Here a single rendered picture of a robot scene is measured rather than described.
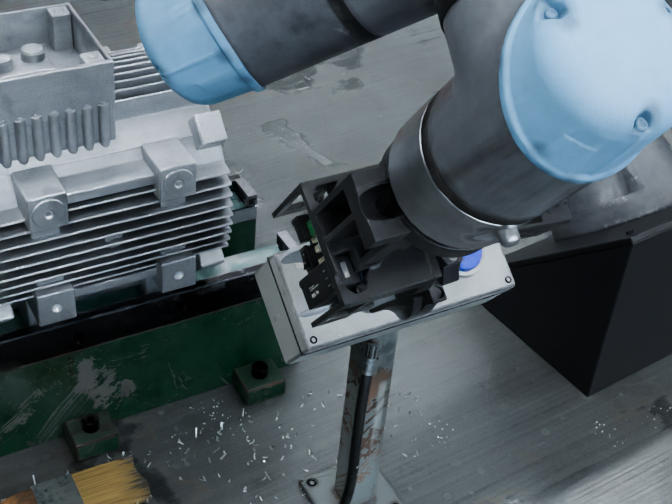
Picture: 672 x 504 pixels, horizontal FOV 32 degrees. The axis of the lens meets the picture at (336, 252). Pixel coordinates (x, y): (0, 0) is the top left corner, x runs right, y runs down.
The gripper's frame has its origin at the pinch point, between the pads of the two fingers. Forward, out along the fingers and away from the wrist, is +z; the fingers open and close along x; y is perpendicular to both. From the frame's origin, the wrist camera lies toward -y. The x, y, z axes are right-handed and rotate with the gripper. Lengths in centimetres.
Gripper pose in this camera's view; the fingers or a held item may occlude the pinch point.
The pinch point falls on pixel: (347, 279)
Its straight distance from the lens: 76.8
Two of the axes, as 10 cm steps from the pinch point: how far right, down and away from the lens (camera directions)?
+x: 3.4, 9.3, -1.7
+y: -8.8, 2.4, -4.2
